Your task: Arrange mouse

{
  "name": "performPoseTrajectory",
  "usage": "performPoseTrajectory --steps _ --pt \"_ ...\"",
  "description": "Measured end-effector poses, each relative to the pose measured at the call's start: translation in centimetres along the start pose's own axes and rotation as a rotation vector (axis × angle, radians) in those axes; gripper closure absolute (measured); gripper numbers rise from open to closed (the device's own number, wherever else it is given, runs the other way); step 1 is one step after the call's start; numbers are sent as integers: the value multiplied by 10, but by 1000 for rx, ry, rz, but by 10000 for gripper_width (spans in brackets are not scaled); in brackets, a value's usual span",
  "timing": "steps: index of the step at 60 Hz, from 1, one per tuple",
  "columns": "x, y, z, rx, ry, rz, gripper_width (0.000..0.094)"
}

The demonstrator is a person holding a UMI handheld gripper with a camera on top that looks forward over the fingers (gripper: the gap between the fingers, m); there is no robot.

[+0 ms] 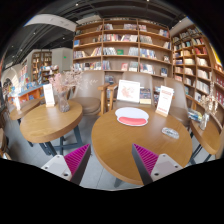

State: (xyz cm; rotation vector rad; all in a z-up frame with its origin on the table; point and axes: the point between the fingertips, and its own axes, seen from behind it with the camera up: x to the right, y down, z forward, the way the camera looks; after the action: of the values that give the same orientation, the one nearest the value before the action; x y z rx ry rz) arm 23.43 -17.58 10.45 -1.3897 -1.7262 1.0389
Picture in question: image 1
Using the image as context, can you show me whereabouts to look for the white red sign stand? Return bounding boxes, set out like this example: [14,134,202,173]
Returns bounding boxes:
[156,86,174,117]

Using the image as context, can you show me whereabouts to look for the round wooden table front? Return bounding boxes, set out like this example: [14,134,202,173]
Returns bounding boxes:
[92,108,192,185]

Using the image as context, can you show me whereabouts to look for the glass vase dried flowers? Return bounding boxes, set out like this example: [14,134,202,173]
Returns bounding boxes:
[199,82,218,130]

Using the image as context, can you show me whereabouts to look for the white picture card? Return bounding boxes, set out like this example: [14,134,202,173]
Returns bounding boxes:
[117,80,140,103]

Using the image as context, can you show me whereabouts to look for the beige chair left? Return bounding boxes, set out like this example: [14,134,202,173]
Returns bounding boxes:
[72,70,109,115]

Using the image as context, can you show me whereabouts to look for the white sign on left table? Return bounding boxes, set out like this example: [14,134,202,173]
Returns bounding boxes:
[43,84,55,107]

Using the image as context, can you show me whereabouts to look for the distant wooden bookshelf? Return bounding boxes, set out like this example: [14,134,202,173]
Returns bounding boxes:
[31,51,59,84]

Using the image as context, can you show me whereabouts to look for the wooden bookshelf right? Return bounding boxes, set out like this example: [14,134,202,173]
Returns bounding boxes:
[170,24,224,129]

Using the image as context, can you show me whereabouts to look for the round wooden table right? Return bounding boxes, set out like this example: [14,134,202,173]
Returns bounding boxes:
[190,120,221,164]

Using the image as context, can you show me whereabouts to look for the round wooden table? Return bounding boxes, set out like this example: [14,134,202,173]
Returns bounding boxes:
[92,108,192,185]
[20,100,83,156]
[190,120,221,164]

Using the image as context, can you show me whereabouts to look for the round wooden table left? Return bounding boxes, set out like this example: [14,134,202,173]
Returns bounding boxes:
[20,100,83,156]

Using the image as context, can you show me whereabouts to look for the white and red mouse pad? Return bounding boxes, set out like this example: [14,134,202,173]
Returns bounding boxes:
[115,107,149,126]

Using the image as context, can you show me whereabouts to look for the large wooden bookshelf centre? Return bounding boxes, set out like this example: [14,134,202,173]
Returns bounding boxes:
[73,18,172,77]

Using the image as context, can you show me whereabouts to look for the beige chair centre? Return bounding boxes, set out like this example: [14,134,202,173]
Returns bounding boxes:
[108,71,155,110]

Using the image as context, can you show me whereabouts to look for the beige chair right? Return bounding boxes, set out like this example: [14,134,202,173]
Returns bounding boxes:
[165,78,190,127]

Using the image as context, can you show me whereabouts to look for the glass vase pink flowers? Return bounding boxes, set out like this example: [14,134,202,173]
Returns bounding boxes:
[49,68,82,112]

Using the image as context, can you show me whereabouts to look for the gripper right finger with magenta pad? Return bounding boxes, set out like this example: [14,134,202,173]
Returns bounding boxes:
[132,144,182,185]

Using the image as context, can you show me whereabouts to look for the small wooden table far left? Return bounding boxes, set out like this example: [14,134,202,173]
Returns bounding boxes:
[10,99,40,122]

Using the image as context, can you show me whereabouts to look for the beige chair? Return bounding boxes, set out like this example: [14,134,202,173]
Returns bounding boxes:
[108,71,155,110]
[72,70,109,115]
[165,78,190,127]

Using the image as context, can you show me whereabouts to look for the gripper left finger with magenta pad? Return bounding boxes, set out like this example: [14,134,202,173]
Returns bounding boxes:
[42,144,91,185]

